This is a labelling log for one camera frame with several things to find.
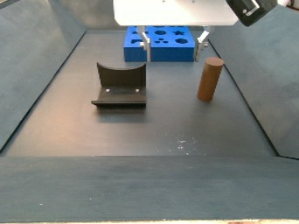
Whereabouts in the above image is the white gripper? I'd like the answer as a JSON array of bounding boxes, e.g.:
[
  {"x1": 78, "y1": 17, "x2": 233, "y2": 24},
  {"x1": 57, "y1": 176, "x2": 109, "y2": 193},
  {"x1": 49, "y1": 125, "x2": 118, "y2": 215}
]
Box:
[{"x1": 113, "y1": 0, "x2": 239, "y2": 61}]

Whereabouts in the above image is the black camera box with cable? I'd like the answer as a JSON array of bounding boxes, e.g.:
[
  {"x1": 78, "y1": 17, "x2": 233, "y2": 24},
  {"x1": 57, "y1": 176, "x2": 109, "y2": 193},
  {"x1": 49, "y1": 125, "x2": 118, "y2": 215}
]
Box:
[{"x1": 225, "y1": 0, "x2": 277, "y2": 26}]

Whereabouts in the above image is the brown wooden cylinder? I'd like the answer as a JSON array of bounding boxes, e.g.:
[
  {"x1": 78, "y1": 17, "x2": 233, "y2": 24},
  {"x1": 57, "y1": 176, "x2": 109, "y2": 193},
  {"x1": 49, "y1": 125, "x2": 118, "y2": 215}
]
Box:
[{"x1": 197, "y1": 57, "x2": 224, "y2": 102}]

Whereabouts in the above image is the black curved holder bracket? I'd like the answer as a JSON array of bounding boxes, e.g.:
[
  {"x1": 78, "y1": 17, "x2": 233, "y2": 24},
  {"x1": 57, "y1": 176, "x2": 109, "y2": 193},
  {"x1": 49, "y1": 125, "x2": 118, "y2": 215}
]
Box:
[{"x1": 90, "y1": 64, "x2": 146, "y2": 107}]

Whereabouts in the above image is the blue shape sorting board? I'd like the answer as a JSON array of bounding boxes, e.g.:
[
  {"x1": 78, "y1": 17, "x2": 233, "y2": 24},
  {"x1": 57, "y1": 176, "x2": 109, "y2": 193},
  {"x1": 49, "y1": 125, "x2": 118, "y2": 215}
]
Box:
[{"x1": 124, "y1": 26, "x2": 195, "y2": 62}]

